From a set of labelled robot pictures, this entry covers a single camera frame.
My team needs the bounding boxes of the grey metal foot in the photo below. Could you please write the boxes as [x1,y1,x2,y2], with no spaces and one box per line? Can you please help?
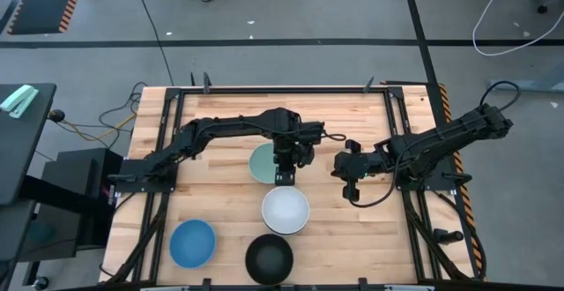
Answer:
[486,63,564,93]

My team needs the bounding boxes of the white floor cable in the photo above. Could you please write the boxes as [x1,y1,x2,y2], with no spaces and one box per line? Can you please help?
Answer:
[471,0,564,57]

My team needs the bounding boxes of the blue bowl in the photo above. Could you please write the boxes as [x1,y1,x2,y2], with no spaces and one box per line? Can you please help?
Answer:
[168,219,218,270]

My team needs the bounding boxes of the green bowl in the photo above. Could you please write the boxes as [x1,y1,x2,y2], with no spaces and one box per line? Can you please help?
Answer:
[248,142,279,184]

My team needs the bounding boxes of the black aluminium table frame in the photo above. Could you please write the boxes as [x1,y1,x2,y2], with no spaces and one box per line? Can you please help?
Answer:
[99,77,486,291]

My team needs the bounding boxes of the long black floor cable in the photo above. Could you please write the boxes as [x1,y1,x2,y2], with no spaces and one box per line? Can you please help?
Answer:
[130,0,175,87]

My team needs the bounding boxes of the yellow floor cable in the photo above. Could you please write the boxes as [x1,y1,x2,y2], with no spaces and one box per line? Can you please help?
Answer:
[65,113,137,142]

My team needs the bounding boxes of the black side desk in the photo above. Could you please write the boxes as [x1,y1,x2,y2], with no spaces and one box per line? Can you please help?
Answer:
[0,82,57,206]

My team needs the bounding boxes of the white bowl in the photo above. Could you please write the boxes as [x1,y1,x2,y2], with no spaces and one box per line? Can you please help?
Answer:
[261,185,311,236]

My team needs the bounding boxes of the black bowl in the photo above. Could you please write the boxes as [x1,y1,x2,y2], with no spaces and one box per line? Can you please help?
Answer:
[244,233,294,286]

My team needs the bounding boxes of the looped black right arm cable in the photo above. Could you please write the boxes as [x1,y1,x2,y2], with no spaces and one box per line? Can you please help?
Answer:
[479,80,522,112]

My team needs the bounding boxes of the black computer box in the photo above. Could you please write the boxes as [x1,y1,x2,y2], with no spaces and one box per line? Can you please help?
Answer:
[41,147,124,250]

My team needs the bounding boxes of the mint green stapler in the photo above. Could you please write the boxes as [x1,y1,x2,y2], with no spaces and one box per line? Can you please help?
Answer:
[0,84,40,119]

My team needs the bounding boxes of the black orange-edged floor mat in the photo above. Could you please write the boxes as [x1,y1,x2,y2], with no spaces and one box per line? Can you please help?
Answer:
[7,0,87,35]

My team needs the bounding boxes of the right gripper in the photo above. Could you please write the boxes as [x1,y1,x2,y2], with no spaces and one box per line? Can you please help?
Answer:
[330,139,372,203]

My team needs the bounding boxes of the tangled black floor cables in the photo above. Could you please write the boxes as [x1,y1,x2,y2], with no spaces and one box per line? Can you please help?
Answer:
[56,81,149,151]

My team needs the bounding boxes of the black cylindrical handle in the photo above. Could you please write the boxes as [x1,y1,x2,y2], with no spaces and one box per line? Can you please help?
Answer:
[434,228,464,245]

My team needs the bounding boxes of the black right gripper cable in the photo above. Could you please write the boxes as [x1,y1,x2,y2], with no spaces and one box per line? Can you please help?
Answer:
[350,147,409,209]

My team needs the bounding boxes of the orange black hazard strip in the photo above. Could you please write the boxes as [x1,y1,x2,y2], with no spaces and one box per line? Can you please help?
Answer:
[437,83,486,280]

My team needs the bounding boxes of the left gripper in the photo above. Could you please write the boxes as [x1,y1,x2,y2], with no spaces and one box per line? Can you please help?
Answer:
[271,122,327,186]

